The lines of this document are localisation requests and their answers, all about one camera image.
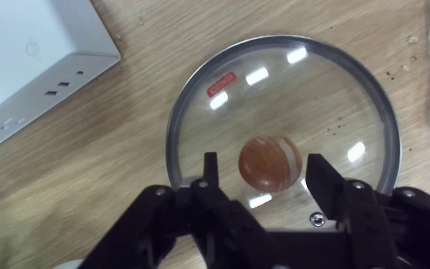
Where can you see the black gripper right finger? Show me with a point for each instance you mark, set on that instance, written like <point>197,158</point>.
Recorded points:
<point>388,224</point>

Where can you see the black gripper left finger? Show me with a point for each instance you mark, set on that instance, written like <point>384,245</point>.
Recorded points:
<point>175,224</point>

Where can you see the glass lid with wooden knob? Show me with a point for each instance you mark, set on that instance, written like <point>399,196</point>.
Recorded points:
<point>294,99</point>

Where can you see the white power socket box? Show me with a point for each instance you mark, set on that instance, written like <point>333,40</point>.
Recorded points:
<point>26,60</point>

